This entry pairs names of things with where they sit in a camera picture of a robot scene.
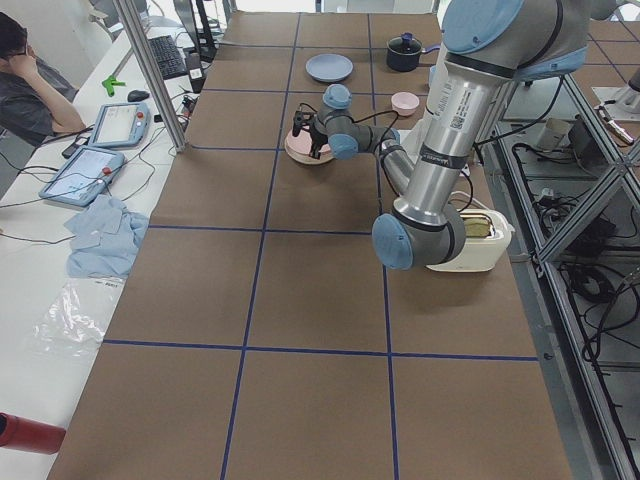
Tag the light blue cup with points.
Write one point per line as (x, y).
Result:
(432, 75)

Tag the blue plate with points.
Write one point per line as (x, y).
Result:
(329, 68)

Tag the black keyboard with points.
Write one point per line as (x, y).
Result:
(168, 57)

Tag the cream plate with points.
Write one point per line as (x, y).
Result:
(311, 161)

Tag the lower teach pendant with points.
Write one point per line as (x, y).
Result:
(84, 176)

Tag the clear plastic bag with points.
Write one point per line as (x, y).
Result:
(76, 322)

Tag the teach pendant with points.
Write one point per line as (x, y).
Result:
(84, 176)
(120, 125)

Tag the black computer mouse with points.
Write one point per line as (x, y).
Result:
(137, 95)

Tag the dark blue lidded pot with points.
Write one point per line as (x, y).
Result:
(404, 52)

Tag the upper teach pendant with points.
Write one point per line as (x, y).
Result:
(120, 125)

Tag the light blue cloth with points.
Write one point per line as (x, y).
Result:
(107, 239)

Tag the seated person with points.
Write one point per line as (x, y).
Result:
(36, 100)

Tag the pink plate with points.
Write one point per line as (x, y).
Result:
(301, 144)

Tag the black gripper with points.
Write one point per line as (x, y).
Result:
(316, 139)

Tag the green plastic tool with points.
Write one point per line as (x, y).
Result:
(110, 83)

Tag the aluminium frame post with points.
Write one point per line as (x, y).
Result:
(130, 19)

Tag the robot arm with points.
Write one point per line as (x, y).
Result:
(487, 43)

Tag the cream toaster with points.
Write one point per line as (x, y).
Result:
(488, 234)

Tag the pink bowl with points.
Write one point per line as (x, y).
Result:
(405, 104)

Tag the red bottle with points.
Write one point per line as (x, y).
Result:
(27, 435)

